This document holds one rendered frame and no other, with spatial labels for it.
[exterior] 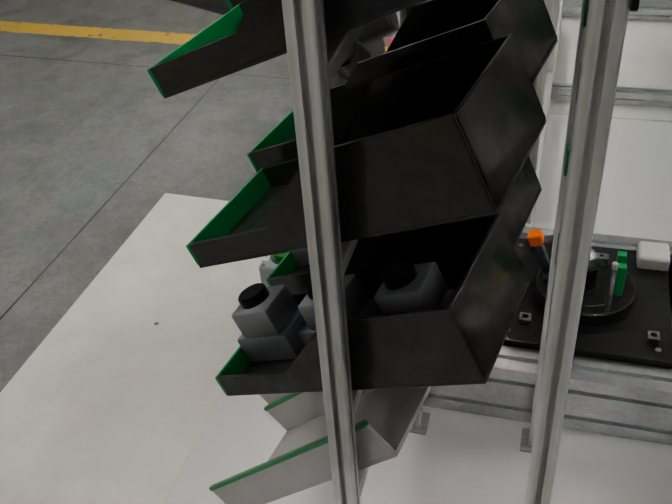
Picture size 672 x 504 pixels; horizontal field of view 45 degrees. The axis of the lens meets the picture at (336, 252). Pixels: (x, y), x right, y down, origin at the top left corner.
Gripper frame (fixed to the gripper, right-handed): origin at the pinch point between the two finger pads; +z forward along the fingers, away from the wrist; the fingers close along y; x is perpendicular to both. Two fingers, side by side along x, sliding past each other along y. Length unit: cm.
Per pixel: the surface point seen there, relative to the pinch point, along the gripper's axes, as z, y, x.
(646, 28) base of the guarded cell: 96, -49, -42
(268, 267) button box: -5.2, 24.0, 25.6
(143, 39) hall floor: 204, 178, -220
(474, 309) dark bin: -55, -18, 56
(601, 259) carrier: 7.1, -24.1, 38.7
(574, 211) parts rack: -66, -28, 56
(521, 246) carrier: 10.2, -13.1, 31.6
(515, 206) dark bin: -42, -21, 45
